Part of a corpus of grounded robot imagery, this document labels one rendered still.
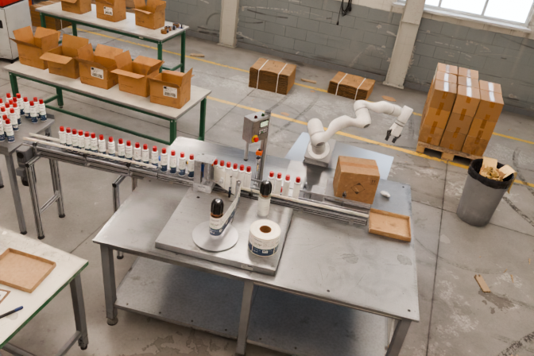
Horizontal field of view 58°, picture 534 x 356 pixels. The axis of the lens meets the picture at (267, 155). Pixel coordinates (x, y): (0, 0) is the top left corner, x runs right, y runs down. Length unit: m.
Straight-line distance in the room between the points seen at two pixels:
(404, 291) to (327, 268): 0.50
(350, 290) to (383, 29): 6.04
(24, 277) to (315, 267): 1.77
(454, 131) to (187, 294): 4.12
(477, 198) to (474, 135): 1.37
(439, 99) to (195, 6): 5.15
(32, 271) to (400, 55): 6.81
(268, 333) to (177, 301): 0.71
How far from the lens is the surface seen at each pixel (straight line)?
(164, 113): 4.97
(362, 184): 3.76
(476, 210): 5.50
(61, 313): 4.09
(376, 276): 3.30
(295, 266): 3.20
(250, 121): 3.42
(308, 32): 8.85
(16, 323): 3.02
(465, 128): 6.56
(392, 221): 3.79
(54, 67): 5.88
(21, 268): 3.31
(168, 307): 3.72
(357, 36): 8.66
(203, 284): 3.87
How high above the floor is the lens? 3.03
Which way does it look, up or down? 31 degrees down
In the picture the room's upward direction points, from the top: 7 degrees clockwise
